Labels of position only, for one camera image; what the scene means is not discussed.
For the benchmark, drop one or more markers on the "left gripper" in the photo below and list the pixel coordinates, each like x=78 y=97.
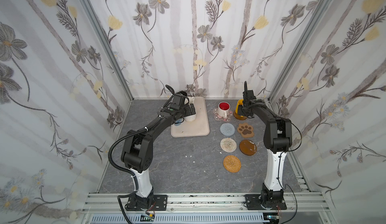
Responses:
x=189 y=110

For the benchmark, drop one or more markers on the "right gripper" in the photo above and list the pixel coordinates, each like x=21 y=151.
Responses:
x=245 y=104

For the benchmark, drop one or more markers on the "yellow mug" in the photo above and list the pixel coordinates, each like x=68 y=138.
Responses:
x=238 y=105

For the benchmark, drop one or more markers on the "blue patterned mug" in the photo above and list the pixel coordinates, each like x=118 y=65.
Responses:
x=179 y=122

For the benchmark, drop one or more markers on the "speckled white mug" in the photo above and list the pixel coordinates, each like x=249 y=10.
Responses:
x=190 y=113

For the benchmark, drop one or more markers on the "plain wooden round coaster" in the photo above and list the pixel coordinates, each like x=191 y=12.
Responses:
x=239 y=117

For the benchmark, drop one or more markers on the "white mug red inside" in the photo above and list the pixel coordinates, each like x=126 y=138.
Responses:
x=223 y=109

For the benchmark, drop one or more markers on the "brown paw cork coaster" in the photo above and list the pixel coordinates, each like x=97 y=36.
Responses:
x=246 y=130

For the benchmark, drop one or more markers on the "light blue woven coaster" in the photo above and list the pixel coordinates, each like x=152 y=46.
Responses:
x=227 y=129

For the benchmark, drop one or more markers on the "pink flower silicone coaster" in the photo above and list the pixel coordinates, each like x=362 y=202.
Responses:
x=218 y=118

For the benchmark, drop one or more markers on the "glossy brown round coaster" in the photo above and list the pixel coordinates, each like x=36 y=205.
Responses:
x=247 y=147

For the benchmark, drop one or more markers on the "multicolour woven round coaster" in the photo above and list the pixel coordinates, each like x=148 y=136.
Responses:
x=228 y=145

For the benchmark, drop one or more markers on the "wicker rattan round coaster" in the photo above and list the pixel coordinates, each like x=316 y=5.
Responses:
x=232 y=164

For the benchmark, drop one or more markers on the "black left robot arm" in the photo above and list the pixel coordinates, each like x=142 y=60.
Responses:
x=137 y=151

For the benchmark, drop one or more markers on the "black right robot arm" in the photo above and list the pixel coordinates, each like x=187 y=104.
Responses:
x=277 y=140

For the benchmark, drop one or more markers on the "plain white mug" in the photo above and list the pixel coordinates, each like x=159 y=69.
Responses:
x=191 y=100

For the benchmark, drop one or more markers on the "beige rectangular serving tray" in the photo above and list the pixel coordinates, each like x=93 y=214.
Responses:
x=198 y=127

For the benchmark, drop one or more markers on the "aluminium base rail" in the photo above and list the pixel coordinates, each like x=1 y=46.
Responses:
x=298 y=208

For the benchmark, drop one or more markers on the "white ventilated cable duct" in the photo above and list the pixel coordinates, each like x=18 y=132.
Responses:
x=203 y=218

